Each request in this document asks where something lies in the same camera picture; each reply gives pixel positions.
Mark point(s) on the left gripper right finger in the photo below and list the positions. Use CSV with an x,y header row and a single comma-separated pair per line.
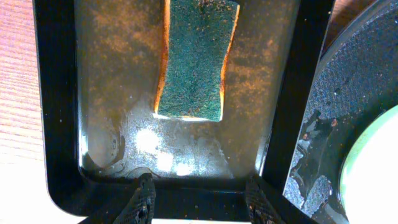
x,y
260,209

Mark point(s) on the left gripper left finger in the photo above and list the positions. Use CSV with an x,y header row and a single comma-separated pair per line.
x,y
141,206

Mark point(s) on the light green front plate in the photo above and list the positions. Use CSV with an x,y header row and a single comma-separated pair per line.
x,y
368,181

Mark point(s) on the orange green sponge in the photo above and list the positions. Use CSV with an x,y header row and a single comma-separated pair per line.
x,y
198,35

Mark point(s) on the black rectangular water tray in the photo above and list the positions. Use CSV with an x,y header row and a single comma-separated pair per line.
x,y
99,67

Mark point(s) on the black round tray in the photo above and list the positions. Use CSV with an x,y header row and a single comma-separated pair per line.
x,y
355,82

